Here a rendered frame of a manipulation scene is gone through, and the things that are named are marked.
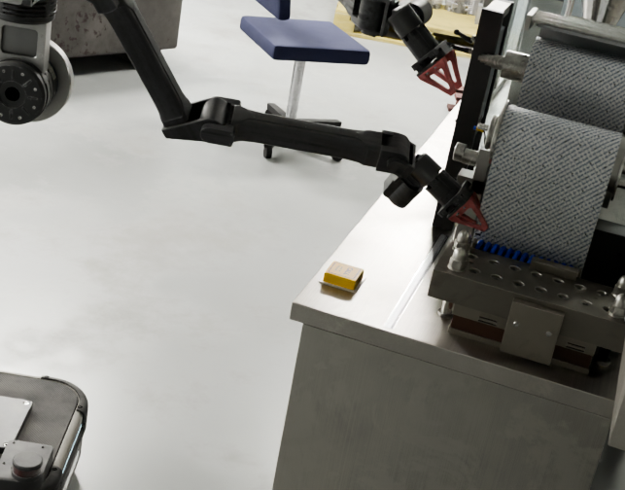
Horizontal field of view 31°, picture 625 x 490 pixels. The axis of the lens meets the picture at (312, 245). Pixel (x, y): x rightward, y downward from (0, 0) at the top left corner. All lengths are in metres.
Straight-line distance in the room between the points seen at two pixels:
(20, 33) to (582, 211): 1.23
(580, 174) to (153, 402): 1.71
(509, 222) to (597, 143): 0.24
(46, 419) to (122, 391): 0.62
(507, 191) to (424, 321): 0.32
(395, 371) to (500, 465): 0.28
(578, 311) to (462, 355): 0.24
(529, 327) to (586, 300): 0.13
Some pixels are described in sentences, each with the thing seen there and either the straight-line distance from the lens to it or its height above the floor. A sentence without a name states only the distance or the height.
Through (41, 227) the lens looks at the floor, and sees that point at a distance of 4.59.
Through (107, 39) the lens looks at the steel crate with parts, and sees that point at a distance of 6.44.
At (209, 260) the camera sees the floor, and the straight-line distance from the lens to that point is 4.46.
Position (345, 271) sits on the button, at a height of 0.92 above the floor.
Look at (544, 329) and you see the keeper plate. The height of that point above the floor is 0.98.
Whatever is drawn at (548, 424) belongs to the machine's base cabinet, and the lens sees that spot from 2.27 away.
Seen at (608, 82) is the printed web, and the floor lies 1.37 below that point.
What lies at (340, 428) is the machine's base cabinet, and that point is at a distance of 2.38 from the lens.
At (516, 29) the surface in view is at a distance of 3.34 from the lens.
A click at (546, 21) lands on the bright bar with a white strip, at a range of 2.57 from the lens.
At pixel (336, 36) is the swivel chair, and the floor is 0.58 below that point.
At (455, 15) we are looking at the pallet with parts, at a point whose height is 0.17.
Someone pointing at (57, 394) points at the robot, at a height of 0.24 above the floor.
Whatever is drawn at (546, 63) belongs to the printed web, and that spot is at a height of 1.37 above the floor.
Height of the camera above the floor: 1.94
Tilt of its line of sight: 24 degrees down
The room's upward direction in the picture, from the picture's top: 10 degrees clockwise
